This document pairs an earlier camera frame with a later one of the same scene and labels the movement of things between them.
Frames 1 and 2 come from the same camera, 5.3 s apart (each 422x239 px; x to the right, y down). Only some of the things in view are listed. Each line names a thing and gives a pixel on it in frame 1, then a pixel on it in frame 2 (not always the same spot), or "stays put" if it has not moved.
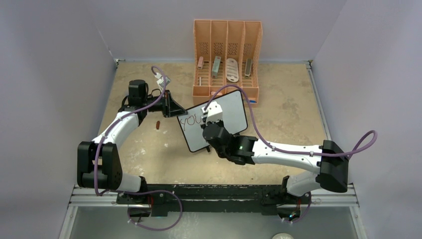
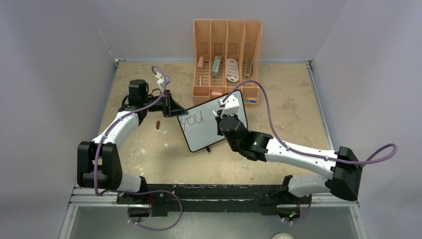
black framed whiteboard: [234, 118] stays put
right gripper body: [219, 123] → [218, 118]
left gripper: [170, 108] stays put
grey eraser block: [248, 67] stays put
